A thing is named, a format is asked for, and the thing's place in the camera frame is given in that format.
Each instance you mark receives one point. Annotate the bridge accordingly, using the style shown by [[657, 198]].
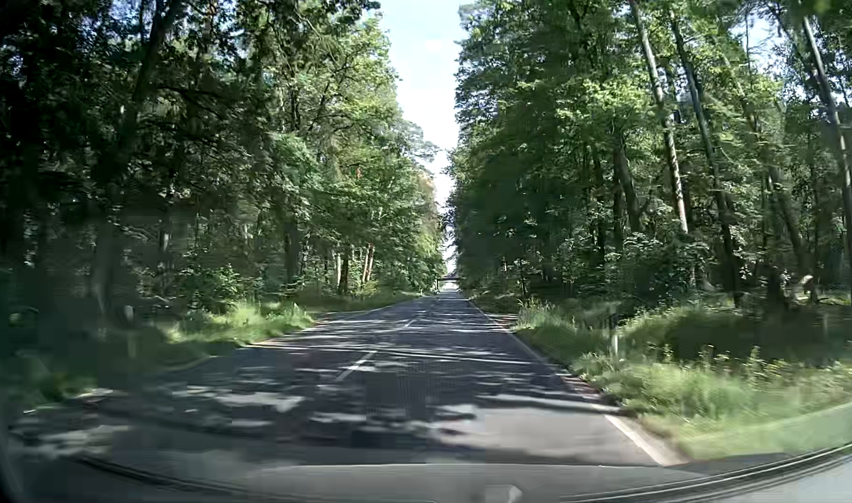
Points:
[[449, 279]]

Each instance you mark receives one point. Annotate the grey asphalt road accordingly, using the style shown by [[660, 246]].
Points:
[[426, 391]]

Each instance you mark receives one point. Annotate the grass verge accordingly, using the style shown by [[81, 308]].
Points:
[[244, 325], [712, 391]]

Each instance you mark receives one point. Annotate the car's own bonnet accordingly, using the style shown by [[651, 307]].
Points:
[[426, 483]]

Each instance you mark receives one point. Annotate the wood of tall trees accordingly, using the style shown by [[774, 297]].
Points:
[[642, 140], [188, 140]]

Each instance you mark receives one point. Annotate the road markings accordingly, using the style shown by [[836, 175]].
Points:
[[639, 437]]

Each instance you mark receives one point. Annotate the white marker post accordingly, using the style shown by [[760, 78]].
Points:
[[614, 342]]

